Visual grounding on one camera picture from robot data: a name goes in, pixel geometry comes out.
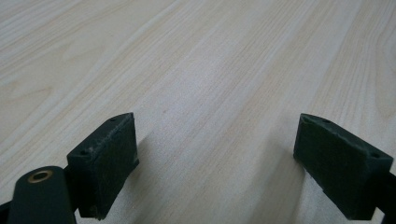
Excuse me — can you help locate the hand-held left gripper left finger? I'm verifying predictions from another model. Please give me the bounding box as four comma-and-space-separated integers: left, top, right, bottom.
66, 112, 140, 221

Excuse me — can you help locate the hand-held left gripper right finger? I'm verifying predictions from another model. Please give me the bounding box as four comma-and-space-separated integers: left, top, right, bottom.
292, 113, 394, 221

